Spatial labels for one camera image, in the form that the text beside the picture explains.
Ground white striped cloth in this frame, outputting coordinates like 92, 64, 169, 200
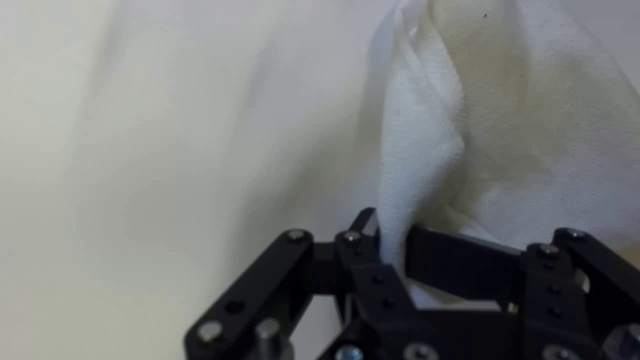
361, 0, 640, 317

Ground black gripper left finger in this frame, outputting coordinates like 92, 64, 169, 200
186, 207, 416, 360

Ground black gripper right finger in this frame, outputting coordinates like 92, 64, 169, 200
404, 225, 640, 337

